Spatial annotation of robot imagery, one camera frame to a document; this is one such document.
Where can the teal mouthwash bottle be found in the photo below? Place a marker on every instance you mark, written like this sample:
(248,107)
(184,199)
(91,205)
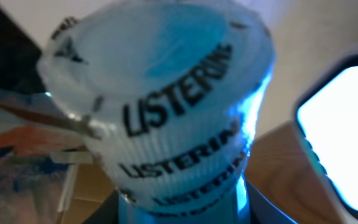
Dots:
(166,94)

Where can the brown cardboard box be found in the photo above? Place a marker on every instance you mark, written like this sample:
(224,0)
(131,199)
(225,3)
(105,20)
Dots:
(91,189)

